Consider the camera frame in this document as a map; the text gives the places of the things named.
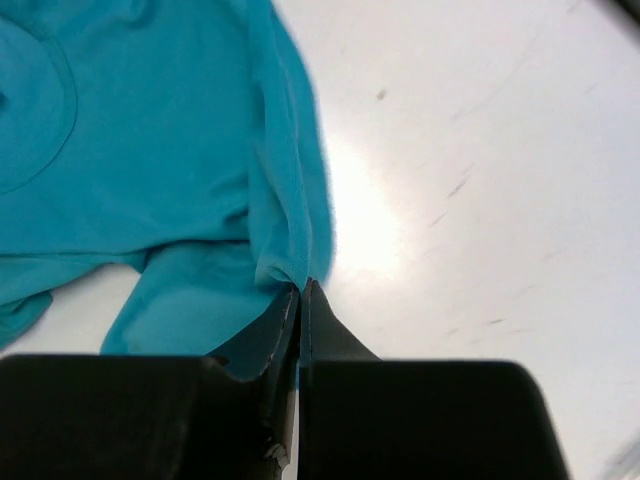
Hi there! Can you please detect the teal t-shirt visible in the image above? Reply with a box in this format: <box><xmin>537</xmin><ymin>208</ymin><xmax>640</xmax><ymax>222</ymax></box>
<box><xmin>1</xmin><ymin>1</ymin><xmax>333</xmax><ymax>355</ymax></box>

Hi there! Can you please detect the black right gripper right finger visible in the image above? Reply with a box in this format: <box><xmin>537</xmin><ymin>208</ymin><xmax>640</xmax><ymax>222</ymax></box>
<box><xmin>298</xmin><ymin>280</ymin><xmax>569</xmax><ymax>479</ymax></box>

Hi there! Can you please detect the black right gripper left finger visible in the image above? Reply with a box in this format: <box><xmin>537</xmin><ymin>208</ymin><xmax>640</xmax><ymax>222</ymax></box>
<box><xmin>1</xmin><ymin>286</ymin><xmax>300</xmax><ymax>479</ymax></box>

